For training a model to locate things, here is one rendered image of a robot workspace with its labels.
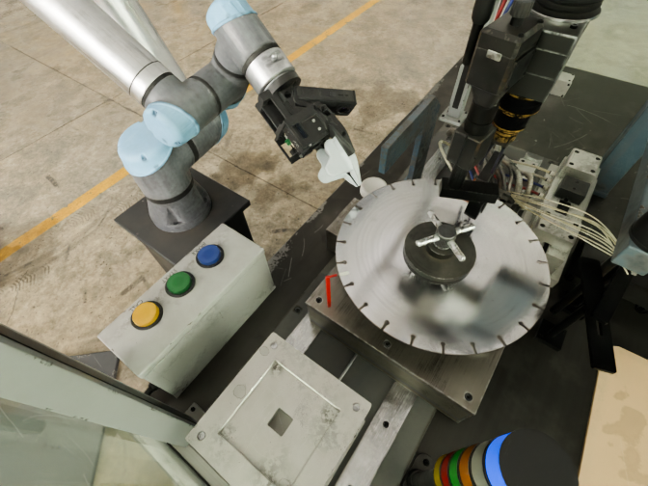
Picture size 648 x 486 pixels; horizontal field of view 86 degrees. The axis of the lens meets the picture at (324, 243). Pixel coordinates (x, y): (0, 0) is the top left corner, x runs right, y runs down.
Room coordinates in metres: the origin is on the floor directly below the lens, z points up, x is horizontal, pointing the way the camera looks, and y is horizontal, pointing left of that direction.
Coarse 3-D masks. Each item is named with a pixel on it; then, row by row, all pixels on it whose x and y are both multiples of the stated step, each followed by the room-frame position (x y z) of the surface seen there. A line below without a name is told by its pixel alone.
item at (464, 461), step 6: (468, 450) 0.02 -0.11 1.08; (462, 456) 0.02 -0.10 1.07; (468, 456) 0.02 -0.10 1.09; (462, 462) 0.01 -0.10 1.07; (468, 462) 0.01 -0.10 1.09; (462, 468) 0.01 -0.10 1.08; (468, 468) 0.01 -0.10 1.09; (462, 474) 0.00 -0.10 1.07; (468, 474) 0.00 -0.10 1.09; (462, 480) 0.00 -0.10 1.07; (468, 480) 0.00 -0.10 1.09
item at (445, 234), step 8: (432, 216) 0.34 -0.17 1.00; (440, 224) 0.32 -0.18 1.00; (472, 224) 0.31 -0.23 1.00; (440, 232) 0.30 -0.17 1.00; (448, 232) 0.30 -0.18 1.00; (456, 232) 0.30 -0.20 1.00; (424, 240) 0.29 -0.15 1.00; (432, 240) 0.29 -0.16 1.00; (440, 240) 0.29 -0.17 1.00; (448, 240) 0.29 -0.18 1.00; (440, 248) 0.29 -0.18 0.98; (448, 248) 0.29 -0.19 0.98; (456, 248) 0.27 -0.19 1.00; (464, 256) 0.26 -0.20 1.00
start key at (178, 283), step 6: (174, 276) 0.31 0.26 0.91; (180, 276) 0.31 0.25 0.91; (186, 276) 0.31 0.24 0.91; (168, 282) 0.30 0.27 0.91; (174, 282) 0.30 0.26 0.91; (180, 282) 0.30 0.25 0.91; (186, 282) 0.30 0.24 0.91; (168, 288) 0.29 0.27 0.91; (174, 288) 0.29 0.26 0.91; (180, 288) 0.29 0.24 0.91; (186, 288) 0.29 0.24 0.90
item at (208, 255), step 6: (204, 246) 0.37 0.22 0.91; (210, 246) 0.37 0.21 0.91; (216, 246) 0.37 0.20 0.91; (204, 252) 0.36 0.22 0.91; (210, 252) 0.36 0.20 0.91; (216, 252) 0.36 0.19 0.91; (198, 258) 0.35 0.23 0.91; (204, 258) 0.34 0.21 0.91; (210, 258) 0.34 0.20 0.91; (216, 258) 0.34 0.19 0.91; (204, 264) 0.34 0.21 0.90; (210, 264) 0.34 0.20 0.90
